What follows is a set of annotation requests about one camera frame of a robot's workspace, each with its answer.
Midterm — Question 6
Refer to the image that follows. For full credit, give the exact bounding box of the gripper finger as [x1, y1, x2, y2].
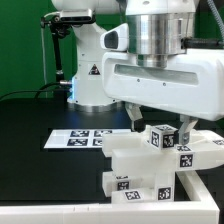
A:
[178, 115, 198, 145]
[125, 103, 145, 132]

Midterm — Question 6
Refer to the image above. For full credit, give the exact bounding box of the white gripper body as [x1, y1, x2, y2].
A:
[102, 49, 224, 121]

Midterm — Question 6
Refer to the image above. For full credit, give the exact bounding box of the white chair nut cube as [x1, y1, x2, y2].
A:
[149, 124, 177, 150]

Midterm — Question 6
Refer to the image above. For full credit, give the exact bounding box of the white chair back frame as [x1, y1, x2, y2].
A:
[102, 129, 224, 176]

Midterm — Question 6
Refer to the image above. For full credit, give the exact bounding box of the white chair seat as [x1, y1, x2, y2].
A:
[142, 171, 175, 202]

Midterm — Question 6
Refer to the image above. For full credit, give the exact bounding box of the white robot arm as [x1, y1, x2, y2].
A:
[52, 0, 224, 144]

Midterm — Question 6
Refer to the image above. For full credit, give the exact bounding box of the white corner fence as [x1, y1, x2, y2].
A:
[0, 171, 219, 224]

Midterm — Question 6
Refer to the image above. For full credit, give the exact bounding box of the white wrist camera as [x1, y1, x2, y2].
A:
[100, 23, 129, 52]

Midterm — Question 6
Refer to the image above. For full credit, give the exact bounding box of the black cable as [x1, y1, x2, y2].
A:
[0, 82, 63, 102]

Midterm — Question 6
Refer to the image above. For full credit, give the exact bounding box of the black camera stand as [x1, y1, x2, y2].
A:
[40, 15, 71, 101]

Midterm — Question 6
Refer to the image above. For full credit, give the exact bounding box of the grey camera on stand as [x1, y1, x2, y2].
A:
[59, 9, 93, 23]

